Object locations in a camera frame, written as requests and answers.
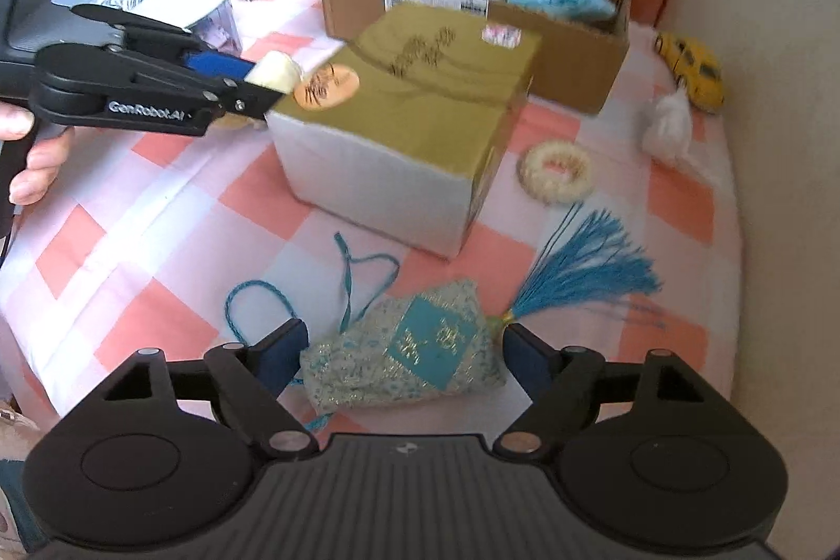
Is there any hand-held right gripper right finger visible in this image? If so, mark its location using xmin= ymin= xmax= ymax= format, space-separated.
xmin=493 ymin=324 xmax=706 ymax=462

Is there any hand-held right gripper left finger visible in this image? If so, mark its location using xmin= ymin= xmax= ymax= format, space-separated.
xmin=105 ymin=319 xmax=316 ymax=462

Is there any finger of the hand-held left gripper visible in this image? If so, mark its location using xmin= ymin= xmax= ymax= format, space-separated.
xmin=203 ymin=78 xmax=286 ymax=134
xmin=72 ymin=5 xmax=257 ymax=83

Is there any cream soft toy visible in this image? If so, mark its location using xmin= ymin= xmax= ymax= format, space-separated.
xmin=253 ymin=51 xmax=303 ymax=95

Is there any blue tasselled sachet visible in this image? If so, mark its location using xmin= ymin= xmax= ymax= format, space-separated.
xmin=223 ymin=206 xmax=665 ymax=436

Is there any brown cardboard box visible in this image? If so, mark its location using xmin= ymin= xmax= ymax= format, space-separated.
xmin=318 ymin=0 xmax=632 ymax=116

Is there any person's left hand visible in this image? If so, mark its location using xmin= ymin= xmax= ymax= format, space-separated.
xmin=0 ymin=0 xmax=91 ymax=207

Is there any pink checked bed sheet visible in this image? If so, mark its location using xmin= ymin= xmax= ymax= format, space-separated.
xmin=0 ymin=0 xmax=746 ymax=469

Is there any gold gift box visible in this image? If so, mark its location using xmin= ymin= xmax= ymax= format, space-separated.
xmin=266 ymin=2 xmax=544 ymax=262

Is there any white fluffy pompom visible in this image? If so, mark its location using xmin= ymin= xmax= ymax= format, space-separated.
xmin=639 ymin=84 xmax=697 ymax=167

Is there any yellow toy car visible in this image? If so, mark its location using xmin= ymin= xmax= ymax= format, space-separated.
xmin=653 ymin=31 xmax=724 ymax=113

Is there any cream fluffy ring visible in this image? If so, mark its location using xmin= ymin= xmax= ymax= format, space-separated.
xmin=518 ymin=140 xmax=592 ymax=202

